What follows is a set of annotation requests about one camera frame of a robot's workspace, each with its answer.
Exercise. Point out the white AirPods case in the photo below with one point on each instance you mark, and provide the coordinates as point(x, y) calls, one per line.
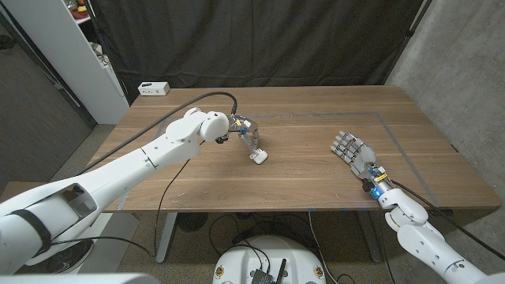
point(260, 158)

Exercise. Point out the red object on shelf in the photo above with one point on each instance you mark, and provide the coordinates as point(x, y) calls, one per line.
point(80, 13)

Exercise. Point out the black backdrop curtain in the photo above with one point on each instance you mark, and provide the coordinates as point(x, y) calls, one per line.
point(256, 39)

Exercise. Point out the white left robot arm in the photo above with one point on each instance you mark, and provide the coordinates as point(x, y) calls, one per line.
point(130, 169)

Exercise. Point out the white table leg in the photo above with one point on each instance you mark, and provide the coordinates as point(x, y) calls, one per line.
point(165, 240)

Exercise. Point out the black backdrop pole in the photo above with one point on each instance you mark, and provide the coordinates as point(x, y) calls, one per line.
point(412, 27)

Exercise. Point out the black round floor fan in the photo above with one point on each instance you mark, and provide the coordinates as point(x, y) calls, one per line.
point(192, 221)

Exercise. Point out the black sneaker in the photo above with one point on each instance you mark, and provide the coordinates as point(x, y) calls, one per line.
point(67, 258)

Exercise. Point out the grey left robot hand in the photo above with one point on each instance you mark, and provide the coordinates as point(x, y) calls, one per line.
point(248, 130)

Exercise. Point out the white power strip box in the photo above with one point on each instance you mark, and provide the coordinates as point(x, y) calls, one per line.
point(154, 88)

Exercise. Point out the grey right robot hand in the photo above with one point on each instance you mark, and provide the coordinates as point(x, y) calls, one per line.
point(361, 154)

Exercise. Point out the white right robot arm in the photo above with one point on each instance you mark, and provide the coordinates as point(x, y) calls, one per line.
point(426, 244)

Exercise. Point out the grey table leg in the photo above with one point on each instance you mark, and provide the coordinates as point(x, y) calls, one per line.
point(371, 240)

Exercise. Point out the white cabinet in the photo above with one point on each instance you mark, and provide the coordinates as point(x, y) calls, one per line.
point(67, 51)

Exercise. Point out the grey tape outline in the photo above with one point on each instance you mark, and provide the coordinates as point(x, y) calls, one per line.
point(315, 114)

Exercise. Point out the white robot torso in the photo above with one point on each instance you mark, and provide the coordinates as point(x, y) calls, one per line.
point(244, 256)

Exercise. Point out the black antenna module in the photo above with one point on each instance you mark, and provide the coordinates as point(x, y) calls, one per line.
point(260, 276)

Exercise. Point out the white floor platform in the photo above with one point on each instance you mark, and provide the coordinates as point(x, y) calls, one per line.
point(114, 240)

